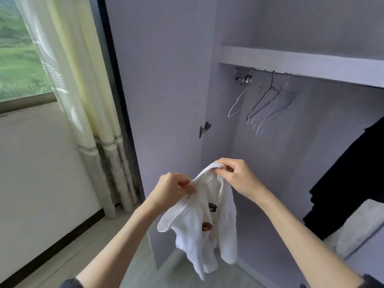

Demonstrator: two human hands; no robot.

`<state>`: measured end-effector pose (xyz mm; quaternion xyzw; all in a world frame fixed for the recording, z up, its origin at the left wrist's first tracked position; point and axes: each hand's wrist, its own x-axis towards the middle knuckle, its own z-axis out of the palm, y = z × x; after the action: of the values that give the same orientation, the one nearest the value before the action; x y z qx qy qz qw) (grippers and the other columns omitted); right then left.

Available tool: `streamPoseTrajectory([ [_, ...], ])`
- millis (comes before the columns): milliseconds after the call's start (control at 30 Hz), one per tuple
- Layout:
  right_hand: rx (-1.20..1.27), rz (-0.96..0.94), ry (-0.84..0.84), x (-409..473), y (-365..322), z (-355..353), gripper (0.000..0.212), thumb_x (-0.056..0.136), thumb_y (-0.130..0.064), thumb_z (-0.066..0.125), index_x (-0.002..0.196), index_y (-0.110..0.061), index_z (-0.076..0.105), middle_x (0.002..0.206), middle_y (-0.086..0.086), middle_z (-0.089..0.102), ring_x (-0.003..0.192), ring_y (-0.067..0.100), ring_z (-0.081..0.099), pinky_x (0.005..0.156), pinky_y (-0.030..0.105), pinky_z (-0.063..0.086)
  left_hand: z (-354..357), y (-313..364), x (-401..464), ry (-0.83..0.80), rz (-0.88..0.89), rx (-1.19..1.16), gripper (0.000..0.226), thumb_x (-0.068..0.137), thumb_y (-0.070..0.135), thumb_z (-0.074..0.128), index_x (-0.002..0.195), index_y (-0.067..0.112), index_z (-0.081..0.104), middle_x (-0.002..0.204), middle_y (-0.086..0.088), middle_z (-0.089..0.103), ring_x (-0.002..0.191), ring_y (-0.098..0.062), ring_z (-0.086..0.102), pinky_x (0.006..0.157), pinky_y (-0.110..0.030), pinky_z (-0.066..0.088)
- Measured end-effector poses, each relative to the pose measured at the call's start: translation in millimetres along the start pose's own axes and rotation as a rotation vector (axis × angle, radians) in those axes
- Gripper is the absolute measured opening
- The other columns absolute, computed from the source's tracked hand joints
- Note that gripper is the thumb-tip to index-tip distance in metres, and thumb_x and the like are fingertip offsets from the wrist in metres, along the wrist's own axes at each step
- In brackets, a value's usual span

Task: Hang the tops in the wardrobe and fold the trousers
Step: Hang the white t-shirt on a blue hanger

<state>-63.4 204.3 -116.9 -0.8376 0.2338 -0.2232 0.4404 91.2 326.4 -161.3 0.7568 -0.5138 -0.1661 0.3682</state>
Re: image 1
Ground black door handle strip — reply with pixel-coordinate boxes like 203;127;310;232
89;0;145;205

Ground metal clip hanger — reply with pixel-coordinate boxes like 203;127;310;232
234;67;254;86

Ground grey framed window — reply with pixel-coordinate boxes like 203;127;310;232
0;0;58;115

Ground person's left hand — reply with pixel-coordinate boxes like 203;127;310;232
147;172;198;214

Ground grey wooden wardrobe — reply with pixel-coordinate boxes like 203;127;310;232
89;0;384;288

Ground striped beige curtain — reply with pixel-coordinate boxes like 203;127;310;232
13;0;139;218

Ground bunch of coloured wire hangers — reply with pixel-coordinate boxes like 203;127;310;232
246;72;298;137

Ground person's right hand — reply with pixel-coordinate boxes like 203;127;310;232
214;158;268;206

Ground person's left forearm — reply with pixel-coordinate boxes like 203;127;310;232
77;204;166;288

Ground beige printed shirt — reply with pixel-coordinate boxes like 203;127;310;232
324;199;384;260

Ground grey wardrobe shelf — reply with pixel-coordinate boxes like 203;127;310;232
218;45;384;89

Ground person's black left sleeve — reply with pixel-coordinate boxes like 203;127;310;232
59;278;85;288

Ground person's black sleeve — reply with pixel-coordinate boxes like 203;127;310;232
59;278;85;288
359;273;384;288

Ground black shorts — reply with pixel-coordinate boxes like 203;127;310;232
303;117;384;240

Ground white bear t-shirt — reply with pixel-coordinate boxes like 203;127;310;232
157;162;239;281

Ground person's black right sleeve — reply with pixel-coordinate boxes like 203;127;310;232
359;273;384;288

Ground metal door hinge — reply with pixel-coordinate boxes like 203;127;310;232
198;122;212;140

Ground person's right forearm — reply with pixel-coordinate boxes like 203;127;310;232
255;190;368;288

